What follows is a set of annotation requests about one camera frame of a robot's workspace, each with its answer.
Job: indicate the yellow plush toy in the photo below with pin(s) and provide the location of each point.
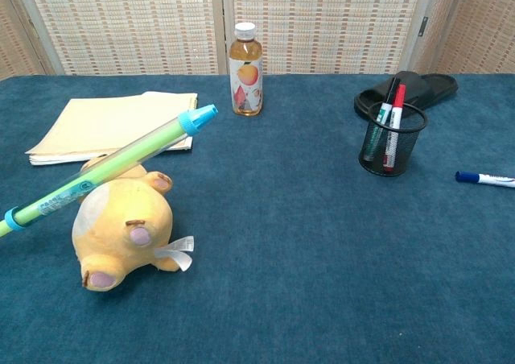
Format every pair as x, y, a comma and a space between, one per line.
124, 227

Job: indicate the woven bamboo folding screen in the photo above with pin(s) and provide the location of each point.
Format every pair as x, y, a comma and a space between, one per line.
257, 21

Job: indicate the red marker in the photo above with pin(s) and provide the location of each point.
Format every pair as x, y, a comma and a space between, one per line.
395, 118

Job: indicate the peach tea drink bottle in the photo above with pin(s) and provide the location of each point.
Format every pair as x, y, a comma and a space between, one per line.
246, 74

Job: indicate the cream paper folder stack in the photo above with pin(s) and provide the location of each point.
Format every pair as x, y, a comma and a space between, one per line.
112, 126

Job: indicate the green marker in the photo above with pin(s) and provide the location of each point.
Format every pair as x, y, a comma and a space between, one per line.
382, 116

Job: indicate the blue whiteboard marker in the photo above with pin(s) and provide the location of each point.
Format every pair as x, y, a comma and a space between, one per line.
489, 178

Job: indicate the blue carpet table cloth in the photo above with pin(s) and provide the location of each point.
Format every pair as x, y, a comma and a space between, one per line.
281, 239

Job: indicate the green and blue water squirter tube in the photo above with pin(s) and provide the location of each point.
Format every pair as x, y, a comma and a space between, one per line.
104, 168

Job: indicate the black mesh pen holder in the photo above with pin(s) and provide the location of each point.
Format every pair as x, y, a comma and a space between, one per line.
391, 146

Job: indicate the black rubber slipper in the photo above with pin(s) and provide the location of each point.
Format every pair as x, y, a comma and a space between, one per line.
418, 88

